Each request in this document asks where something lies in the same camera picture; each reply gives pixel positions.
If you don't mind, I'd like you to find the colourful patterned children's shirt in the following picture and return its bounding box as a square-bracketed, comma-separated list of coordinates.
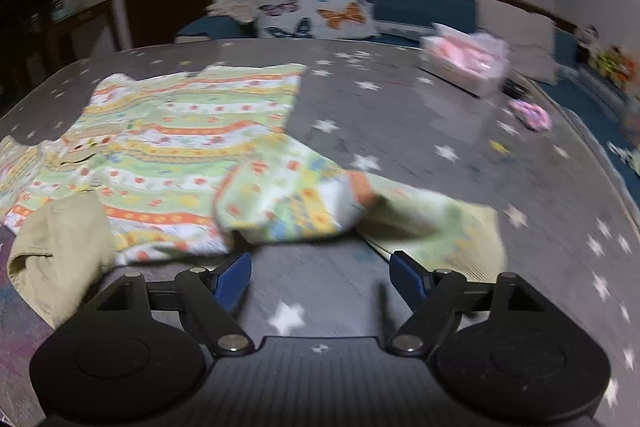
[0, 63, 509, 327]

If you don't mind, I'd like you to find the pink hair scrunchie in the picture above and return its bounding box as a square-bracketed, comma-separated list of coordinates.
[509, 100, 552, 132]

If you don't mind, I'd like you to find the pink tissue pack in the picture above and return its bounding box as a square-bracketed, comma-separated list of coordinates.
[419, 24, 510, 98]

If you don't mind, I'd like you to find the white cushion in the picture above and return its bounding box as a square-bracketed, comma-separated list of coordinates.
[476, 0, 555, 84]

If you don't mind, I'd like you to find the beige cloth on sofa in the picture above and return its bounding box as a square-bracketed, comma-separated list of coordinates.
[205, 0, 258, 24]

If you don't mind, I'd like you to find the colourful toy pile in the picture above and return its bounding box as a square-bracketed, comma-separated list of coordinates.
[574, 25, 638, 91]

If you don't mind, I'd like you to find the butterfly print pillow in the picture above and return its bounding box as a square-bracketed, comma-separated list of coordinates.
[255, 0, 378, 40]

